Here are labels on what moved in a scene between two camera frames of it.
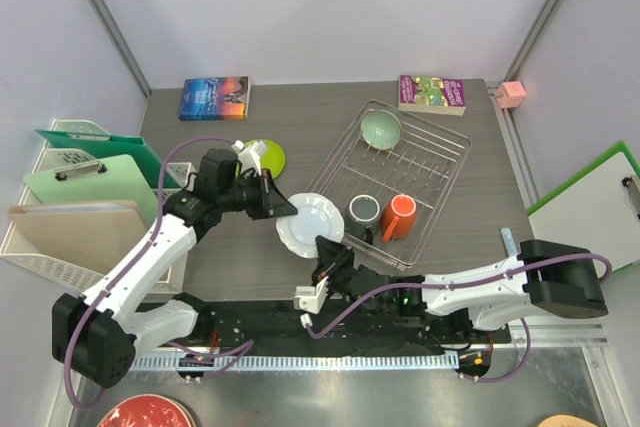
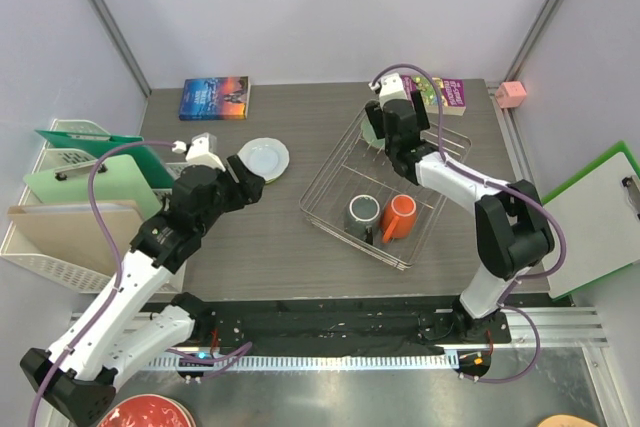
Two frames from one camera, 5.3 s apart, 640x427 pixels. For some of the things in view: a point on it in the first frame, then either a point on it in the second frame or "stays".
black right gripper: x=327 y=253 -> x=375 y=113
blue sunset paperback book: x=215 y=98 stays
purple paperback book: x=432 y=95 stays
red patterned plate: x=148 y=410 stays
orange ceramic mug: x=398 y=217 stays
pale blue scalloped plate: x=317 y=216 -> x=266 y=156
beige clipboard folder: x=87 y=234 stays
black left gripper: x=273 y=203 -> x=251 y=183
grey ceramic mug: x=363 y=217 stays
